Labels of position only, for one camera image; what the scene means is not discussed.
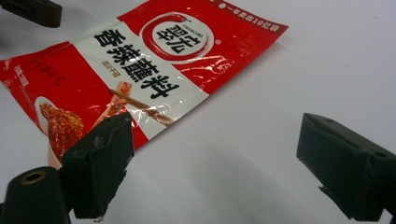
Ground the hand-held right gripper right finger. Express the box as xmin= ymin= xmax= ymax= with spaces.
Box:
xmin=296 ymin=112 xmax=396 ymax=222

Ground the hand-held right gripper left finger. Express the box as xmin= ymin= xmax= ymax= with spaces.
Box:
xmin=61 ymin=111 xmax=135 ymax=220

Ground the red and white seasoning packet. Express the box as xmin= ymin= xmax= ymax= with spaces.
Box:
xmin=0 ymin=0 xmax=290 ymax=171

